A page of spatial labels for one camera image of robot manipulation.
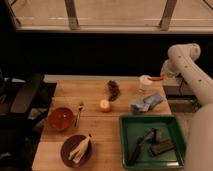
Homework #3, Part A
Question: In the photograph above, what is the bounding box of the orange bowl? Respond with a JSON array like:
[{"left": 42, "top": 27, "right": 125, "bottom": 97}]
[{"left": 48, "top": 107, "right": 74, "bottom": 131}]

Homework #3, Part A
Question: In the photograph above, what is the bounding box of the metal fork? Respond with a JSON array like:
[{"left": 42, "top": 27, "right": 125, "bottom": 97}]
[{"left": 75, "top": 102, "right": 84, "bottom": 127}]

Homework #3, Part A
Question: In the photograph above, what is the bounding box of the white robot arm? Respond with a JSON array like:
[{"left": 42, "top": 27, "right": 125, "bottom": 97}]
[{"left": 161, "top": 43, "right": 213, "bottom": 171}]

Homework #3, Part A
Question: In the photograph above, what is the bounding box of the orange fruit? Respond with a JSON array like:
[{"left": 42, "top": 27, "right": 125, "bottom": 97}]
[{"left": 99, "top": 100, "right": 111, "bottom": 112}]

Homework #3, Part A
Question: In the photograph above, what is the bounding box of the white paper cup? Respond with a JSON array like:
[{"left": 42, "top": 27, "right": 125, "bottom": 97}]
[{"left": 139, "top": 75, "right": 153, "bottom": 92}]

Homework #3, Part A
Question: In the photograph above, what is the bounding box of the brown pine cone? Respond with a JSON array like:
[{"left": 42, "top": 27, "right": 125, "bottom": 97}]
[{"left": 107, "top": 80, "right": 120, "bottom": 101}]

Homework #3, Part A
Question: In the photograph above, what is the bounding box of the purple plate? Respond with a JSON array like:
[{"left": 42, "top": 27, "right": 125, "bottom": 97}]
[{"left": 60, "top": 135, "right": 92, "bottom": 168}]

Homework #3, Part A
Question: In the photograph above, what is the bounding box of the green plastic tray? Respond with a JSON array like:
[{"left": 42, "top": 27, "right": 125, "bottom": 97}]
[{"left": 119, "top": 115, "right": 186, "bottom": 171}]

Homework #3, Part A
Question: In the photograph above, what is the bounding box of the black chair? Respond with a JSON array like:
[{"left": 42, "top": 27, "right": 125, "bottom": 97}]
[{"left": 0, "top": 70, "right": 56, "bottom": 171}]

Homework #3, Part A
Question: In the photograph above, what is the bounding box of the pale corn husk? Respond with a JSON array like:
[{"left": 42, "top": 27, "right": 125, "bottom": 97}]
[{"left": 68, "top": 135, "right": 91, "bottom": 164}]

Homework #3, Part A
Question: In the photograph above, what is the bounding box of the blue crumpled cloth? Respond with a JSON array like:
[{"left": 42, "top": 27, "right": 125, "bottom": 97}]
[{"left": 130, "top": 93, "right": 163, "bottom": 115}]

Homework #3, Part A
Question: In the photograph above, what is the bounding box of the dark rectangular block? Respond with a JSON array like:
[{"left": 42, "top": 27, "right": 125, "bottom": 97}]
[{"left": 150, "top": 139, "right": 174, "bottom": 156}]

